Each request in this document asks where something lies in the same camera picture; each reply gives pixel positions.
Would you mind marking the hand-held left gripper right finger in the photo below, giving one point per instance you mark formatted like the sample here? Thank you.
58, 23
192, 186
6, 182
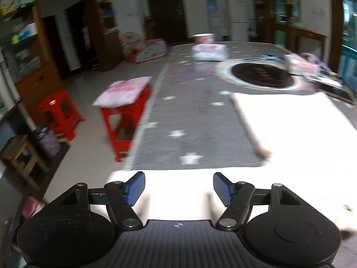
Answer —
222, 187

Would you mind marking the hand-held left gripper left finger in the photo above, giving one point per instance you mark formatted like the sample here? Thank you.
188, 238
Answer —
135, 187

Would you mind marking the white cloth garment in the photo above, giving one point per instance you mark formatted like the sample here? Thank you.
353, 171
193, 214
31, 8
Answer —
252, 156

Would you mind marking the red plastic stool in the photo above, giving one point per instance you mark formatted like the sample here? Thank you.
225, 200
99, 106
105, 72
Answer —
126, 122
62, 113

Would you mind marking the grey star-patterned tablecloth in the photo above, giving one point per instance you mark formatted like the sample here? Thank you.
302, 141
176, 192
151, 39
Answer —
195, 109

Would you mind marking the pink and white plastic bag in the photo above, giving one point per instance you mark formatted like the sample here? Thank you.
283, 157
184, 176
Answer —
122, 91

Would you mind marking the purple patterned bucket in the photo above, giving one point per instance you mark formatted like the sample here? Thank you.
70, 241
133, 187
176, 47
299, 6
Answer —
48, 141

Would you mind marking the pink packet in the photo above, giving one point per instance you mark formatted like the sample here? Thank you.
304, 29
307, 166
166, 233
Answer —
30, 208

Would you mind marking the wooden stool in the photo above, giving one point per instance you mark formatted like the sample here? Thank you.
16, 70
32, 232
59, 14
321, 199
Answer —
22, 160

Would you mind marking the round black induction hotplate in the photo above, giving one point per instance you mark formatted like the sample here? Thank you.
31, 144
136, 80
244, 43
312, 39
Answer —
262, 74

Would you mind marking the pink white cartons on floor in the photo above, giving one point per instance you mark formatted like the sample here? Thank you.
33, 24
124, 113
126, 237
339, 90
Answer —
142, 49

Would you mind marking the pink and white basin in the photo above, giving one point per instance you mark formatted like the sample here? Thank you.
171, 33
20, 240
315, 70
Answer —
204, 38

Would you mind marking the white packet on table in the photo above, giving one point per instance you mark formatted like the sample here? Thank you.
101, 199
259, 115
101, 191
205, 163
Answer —
312, 66

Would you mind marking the wooden archway shelf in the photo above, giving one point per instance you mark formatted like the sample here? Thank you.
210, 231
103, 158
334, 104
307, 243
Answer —
107, 28

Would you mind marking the water dispenser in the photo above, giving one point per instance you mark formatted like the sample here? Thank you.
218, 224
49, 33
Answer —
214, 19

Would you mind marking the white refrigerator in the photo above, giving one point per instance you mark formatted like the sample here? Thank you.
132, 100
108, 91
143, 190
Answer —
237, 16

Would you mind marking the dark wooden door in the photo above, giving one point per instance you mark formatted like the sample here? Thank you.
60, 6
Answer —
166, 14

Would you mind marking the wooden glass-door cabinet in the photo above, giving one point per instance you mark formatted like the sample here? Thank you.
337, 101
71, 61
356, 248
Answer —
287, 14

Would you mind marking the wooden display cabinet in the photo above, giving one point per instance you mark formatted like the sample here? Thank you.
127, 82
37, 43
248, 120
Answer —
21, 42

